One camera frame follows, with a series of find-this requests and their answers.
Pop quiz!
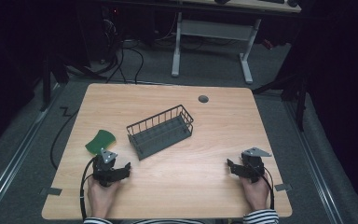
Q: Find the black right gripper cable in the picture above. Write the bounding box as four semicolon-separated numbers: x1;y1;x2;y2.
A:
254;163;276;211

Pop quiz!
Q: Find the white-legged desk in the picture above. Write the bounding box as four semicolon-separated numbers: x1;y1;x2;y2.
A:
171;0;302;85

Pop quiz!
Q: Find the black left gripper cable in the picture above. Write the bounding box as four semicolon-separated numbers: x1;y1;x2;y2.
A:
79;156;97;222

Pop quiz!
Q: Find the green sponge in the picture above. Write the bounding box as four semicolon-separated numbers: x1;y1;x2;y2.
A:
85;129;117;156

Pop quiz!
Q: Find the black floor cable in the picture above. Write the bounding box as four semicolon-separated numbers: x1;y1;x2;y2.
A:
49;106;79;171

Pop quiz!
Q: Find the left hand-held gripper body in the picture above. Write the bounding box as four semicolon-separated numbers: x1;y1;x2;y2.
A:
91;147;121;188

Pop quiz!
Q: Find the dark wire basket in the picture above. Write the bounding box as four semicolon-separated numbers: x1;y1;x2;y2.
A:
126;104;195;161

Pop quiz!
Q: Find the bundle of black cables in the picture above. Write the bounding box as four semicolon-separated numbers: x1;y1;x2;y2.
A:
103;18;145;85

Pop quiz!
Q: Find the black metal stand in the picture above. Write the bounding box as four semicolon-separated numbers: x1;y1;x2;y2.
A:
252;69;309;133
39;54;71;113

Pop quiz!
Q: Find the grey tape piece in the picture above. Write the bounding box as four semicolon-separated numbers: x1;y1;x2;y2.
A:
44;187;63;197
273;183;294;192

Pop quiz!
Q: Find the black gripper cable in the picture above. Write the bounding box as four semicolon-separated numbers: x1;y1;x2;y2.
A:
79;156;97;222
254;163;276;211

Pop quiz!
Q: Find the metal floor rail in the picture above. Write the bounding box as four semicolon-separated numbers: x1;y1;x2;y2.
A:
0;82;62;216
283;99;344;224

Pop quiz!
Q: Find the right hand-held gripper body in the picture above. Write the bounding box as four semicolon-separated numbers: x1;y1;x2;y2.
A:
240;147;273;184

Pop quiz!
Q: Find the dark computer tower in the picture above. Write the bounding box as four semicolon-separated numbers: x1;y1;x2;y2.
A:
100;5;124;63

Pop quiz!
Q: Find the person's right hand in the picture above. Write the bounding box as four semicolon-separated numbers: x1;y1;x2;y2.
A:
240;175;271;213

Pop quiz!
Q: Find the person's left hand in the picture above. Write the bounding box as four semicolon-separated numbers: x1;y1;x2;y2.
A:
87;177;121;219

